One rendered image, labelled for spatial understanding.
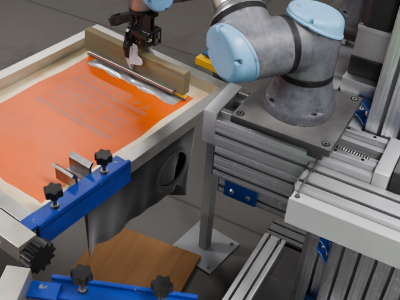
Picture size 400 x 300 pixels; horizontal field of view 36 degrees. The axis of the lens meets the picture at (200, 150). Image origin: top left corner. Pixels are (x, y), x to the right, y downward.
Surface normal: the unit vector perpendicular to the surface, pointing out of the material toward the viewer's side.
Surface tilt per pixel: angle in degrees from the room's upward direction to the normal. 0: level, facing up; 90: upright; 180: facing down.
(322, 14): 8
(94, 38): 87
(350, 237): 90
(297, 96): 72
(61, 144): 0
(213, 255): 0
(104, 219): 96
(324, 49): 89
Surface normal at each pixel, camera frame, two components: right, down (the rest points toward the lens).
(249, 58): 0.36, 0.37
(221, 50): -0.87, 0.33
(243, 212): 0.06, -0.77
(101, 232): 0.57, 0.62
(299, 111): -0.19, 0.34
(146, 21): -0.61, 0.48
